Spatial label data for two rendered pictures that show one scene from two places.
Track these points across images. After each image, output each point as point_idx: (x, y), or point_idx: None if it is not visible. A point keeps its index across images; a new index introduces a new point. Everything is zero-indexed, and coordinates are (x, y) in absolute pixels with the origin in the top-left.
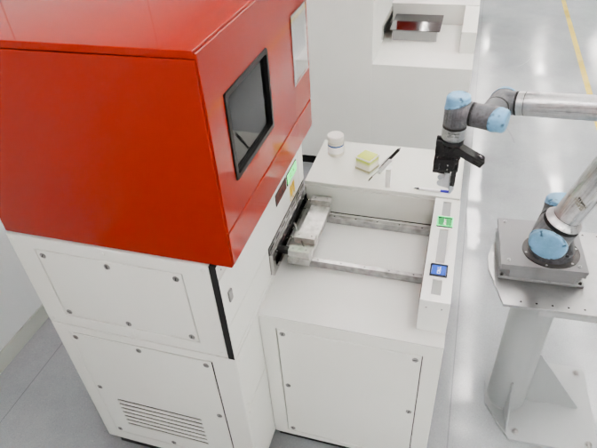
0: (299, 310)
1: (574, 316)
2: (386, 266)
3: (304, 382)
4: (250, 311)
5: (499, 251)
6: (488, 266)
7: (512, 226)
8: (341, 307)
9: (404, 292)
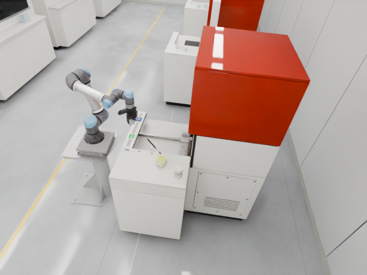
0: (182, 126)
1: None
2: (154, 141)
3: None
4: None
5: (111, 141)
6: (117, 141)
7: (102, 148)
8: (169, 127)
9: (148, 132)
